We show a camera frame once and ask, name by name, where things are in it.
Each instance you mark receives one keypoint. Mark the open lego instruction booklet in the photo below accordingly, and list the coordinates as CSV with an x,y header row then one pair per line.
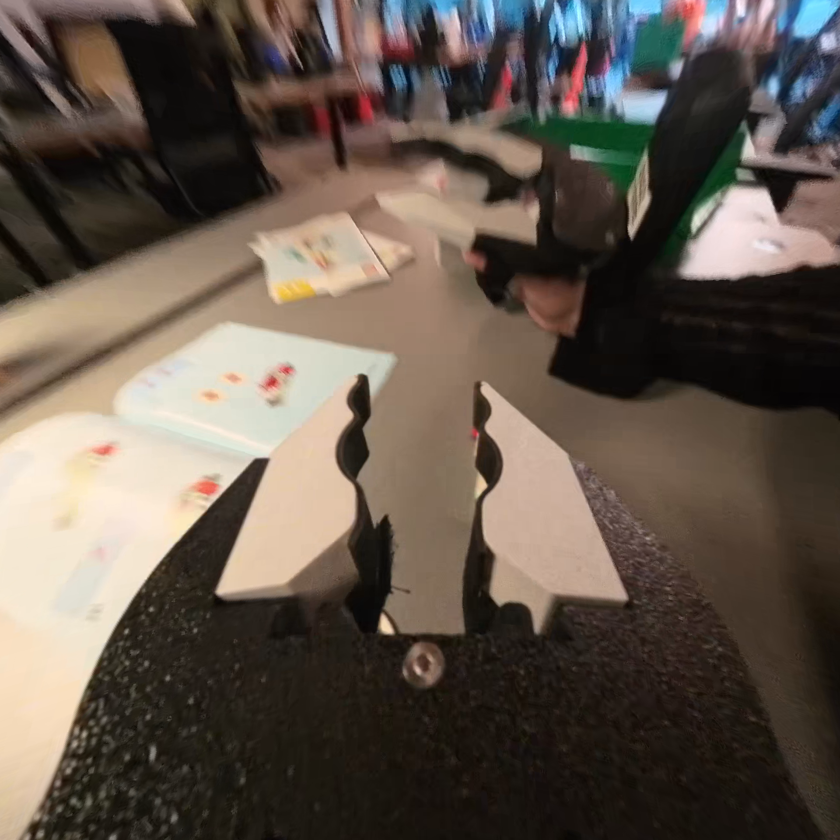
x,y
197,394

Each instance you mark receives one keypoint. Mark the green plastic bin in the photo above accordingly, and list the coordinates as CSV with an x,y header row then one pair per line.
x,y
610,141

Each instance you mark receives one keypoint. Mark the closed booklet with yellow corner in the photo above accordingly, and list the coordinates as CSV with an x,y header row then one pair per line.
x,y
315,262

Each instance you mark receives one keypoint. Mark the person's right forearm black sleeve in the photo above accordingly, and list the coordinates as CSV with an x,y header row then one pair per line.
x,y
722,328

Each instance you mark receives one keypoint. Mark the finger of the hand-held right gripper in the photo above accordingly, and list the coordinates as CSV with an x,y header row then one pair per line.
x,y
446,220
505,154

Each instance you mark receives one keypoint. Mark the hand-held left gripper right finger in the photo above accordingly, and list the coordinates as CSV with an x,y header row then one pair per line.
x,y
551,525

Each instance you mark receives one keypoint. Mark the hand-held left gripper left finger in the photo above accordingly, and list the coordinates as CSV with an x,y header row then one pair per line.
x,y
289,518

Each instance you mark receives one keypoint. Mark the person's right hand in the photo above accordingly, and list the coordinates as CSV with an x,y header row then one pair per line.
x,y
554,305

